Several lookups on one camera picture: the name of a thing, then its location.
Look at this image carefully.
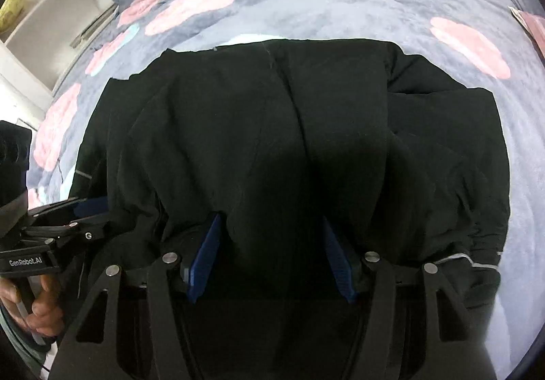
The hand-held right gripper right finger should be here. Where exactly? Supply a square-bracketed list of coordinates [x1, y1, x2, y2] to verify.
[321, 216, 497, 380]

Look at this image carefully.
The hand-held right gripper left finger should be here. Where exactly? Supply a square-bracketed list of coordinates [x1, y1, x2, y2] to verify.
[51, 212, 224, 380]

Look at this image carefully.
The stack of flat books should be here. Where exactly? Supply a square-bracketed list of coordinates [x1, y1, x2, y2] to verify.
[70, 5, 120, 49]

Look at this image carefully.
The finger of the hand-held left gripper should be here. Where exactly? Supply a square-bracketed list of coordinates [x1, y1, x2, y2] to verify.
[26, 212, 116, 251]
[28, 196, 112, 220]

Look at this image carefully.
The grey floral blanket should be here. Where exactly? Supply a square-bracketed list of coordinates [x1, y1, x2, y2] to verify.
[32, 0, 545, 377]

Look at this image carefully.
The pink pillow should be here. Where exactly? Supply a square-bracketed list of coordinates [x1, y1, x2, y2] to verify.
[509, 7, 545, 58]

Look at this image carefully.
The person's left hand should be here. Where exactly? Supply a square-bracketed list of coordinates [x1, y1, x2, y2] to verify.
[0, 273, 65, 339]

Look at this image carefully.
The white wall shelf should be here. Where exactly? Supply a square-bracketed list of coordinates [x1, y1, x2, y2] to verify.
[0, 0, 121, 109]

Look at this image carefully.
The yellow round object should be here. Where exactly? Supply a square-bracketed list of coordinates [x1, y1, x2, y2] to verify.
[0, 0, 27, 34]

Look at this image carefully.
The black hooded jacket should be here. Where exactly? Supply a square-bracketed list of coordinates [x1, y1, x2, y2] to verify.
[55, 38, 512, 380]

